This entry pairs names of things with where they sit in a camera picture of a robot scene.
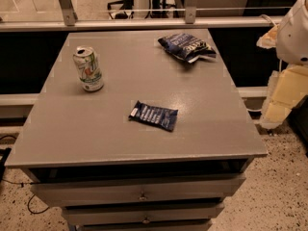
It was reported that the top grey drawer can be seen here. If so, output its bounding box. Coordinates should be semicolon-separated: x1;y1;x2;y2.
31;173;245;207

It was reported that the left metal railing bracket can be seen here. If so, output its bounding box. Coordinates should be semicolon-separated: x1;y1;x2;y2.
58;0;78;26

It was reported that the small dark blue snack packet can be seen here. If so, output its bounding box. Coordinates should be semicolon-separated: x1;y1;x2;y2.
128;101;178;132

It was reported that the grey drawer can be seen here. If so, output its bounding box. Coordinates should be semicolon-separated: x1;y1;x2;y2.
63;203;224;225
31;173;245;207

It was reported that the grey drawer cabinet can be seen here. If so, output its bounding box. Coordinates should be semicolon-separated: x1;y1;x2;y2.
7;31;267;231

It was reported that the black floor cable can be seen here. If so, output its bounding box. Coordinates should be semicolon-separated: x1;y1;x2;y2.
0;134;51;215

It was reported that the metal railing bracket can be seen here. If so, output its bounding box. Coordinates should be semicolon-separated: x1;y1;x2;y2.
58;0;78;26
184;0;197;24

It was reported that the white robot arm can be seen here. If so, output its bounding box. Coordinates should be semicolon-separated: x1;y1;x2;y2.
256;0;308;129

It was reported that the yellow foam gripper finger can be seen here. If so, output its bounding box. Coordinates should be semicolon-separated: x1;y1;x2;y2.
260;64;308;129
256;25;278;49

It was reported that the right metal railing bracket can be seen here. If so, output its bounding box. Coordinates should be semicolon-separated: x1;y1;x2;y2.
184;0;197;24

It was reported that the blue chip bag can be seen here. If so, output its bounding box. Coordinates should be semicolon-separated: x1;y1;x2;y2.
158;33;217;64

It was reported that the green white soda can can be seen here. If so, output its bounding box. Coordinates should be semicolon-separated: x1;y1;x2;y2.
73;45;104;91

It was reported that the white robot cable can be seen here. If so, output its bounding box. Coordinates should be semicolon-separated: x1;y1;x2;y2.
260;13;278;27

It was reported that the middle grey drawer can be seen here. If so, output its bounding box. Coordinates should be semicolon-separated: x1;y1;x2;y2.
63;203;224;225

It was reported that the black office chair base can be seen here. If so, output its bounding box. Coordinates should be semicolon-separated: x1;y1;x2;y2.
107;0;134;19

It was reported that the metal railing beam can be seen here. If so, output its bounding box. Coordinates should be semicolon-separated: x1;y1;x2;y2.
0;16;282;33

